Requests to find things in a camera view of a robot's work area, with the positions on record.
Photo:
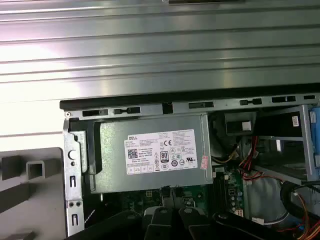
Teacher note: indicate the green motherboard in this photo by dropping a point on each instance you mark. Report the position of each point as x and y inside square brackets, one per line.
[235, 182]

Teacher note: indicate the grey power supply unit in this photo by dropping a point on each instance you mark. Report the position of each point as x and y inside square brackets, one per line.
[150, 130]

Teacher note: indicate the grey parts rack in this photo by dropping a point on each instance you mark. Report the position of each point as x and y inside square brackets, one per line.
[15, 195]

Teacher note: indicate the metal drive cage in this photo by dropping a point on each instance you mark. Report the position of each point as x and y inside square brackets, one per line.
[306, 130]

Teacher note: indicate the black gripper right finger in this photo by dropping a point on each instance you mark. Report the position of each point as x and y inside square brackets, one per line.
[192, 225]

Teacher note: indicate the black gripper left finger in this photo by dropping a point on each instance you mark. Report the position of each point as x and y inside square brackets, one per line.
[160, 225]

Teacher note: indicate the blue drive cage latch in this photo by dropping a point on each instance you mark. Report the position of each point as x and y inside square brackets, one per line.
[315, 140]

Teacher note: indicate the black open PC case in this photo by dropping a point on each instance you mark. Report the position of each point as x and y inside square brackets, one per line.
[75, 175]

